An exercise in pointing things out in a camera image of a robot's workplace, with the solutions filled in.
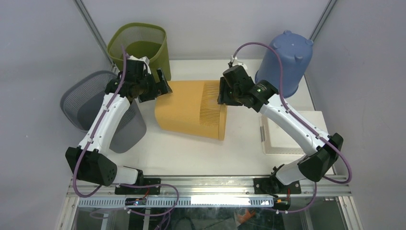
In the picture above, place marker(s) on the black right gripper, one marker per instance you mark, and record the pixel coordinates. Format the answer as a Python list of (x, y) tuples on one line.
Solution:
[(223, 97)]

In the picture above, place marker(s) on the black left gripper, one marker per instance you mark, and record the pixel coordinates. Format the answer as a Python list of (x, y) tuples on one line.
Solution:
[(158, 89)]

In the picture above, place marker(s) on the yellow mesh bin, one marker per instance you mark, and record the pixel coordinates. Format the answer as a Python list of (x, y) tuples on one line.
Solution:
[(192, 108)]

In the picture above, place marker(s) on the large blue plastic bucket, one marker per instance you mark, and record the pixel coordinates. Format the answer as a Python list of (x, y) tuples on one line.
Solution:
[(295, 52)]

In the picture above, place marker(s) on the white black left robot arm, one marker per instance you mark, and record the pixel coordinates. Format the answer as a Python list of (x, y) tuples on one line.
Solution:
[(89, 161)]

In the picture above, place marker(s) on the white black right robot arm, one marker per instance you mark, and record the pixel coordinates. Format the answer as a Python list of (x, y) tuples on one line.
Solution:
[(318, 146)]

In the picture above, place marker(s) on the olive green mesh bin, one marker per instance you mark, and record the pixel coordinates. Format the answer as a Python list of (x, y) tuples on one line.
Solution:
[(141, 40)]

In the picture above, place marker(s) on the grey mesh bin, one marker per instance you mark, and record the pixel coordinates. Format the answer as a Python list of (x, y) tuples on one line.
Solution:
[(81, 103)]

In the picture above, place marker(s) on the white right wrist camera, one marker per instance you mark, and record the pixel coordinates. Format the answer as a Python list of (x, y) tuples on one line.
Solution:
[(235, 62)]

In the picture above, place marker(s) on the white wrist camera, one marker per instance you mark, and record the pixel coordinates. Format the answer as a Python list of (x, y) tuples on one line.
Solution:
[(235, 62), (144, 63)]

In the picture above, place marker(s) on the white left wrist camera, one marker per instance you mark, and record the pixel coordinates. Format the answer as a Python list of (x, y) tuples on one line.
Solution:
[(144, 63)]

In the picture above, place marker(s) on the aluminium front rail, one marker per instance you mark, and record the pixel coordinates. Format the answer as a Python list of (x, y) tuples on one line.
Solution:
[(206, 191)]

